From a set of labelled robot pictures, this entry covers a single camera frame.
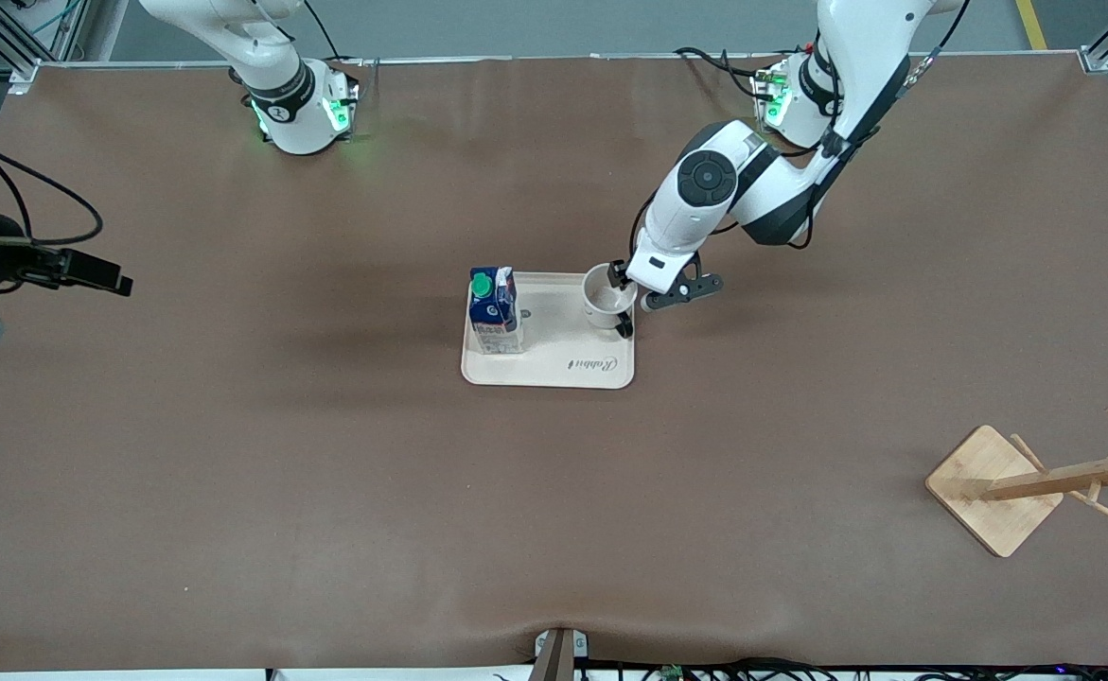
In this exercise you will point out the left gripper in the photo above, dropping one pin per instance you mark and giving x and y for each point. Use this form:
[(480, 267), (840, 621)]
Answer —
[(618, 275)]

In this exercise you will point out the blue milk carton green cap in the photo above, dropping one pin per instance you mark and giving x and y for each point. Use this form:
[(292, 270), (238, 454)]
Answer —
[(495, 322)]

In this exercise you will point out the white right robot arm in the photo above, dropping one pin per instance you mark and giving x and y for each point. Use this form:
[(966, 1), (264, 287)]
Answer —
[(279, 95)]

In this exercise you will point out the wooden cup rack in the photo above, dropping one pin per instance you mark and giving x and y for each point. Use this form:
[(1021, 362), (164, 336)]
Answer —
[(989, 492)]

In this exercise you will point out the cream rectangular tray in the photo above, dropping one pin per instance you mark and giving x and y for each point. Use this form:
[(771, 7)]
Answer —
[(554, 331)]

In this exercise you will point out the metal table edge clamp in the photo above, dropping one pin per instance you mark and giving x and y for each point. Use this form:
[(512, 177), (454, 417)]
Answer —
[(558, 653)]

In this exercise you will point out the small green circuit board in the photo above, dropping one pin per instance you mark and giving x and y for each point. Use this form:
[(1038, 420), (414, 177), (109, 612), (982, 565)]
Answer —
[(673, 673)]

